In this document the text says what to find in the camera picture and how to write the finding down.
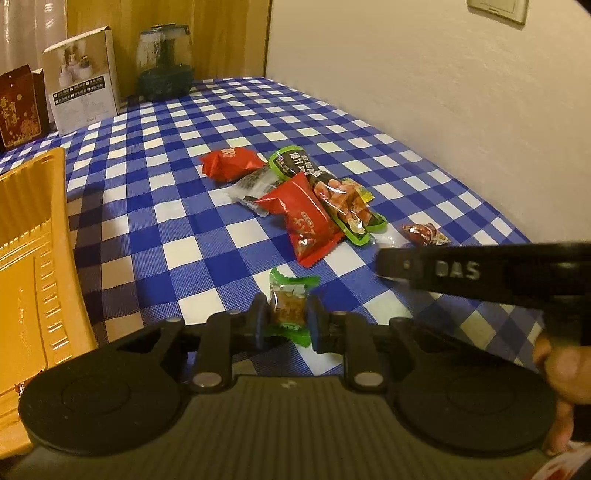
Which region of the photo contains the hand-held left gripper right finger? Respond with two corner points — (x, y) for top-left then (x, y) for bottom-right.
(307, 294), (445, 389)

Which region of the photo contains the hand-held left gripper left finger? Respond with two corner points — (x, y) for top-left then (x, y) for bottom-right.
(111, 293), (271, 394)

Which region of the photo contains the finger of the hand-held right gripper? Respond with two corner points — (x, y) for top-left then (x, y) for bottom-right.
(377, 240), (591, 281)

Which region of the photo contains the small green candy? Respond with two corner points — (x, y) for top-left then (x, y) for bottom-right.
(265, 267), (322, 348)

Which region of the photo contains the small red candy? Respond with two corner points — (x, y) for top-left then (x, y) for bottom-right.
(400, 222), (451, 248)

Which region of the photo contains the long green sausage packet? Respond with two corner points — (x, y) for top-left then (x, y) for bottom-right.
(269, 145), (388, 247)

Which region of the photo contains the clear black snack packet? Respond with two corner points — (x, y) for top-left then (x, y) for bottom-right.
(229, 166), (283, 218)

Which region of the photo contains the orange plastic tray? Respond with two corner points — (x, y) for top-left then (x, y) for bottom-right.
(0, 147), (100, 462)

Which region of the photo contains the person's right hand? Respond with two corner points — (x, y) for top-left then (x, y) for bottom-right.
(532, 333), (591, 456)

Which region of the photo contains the blue checkered tablecloth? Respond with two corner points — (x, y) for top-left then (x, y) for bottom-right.
(0, 76), (549, 385)

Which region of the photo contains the puffy red snack packet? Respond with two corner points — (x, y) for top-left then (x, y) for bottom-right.
(199, 147), (269, 184)

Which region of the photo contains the red patterned clothing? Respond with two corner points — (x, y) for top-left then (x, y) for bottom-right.
(530, 440), (591, 480)

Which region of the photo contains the glass jar dark base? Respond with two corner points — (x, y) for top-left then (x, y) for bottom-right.
(137, 23), (195, 102)

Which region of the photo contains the wooden panel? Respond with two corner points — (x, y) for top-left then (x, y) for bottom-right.
(66, 0), (271, 95)

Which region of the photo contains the white printed carton box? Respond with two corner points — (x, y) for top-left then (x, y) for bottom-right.
(42, 26), (122, 136)

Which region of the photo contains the dark red gift box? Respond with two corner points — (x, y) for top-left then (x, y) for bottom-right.
(0, 64), (51, 149)

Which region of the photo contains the beige curtain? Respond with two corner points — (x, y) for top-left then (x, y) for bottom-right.
(0, 0), (70, 77)

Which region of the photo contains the beige wall switch plate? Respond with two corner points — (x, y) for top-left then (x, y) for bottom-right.
(466, 0), (528, 25)

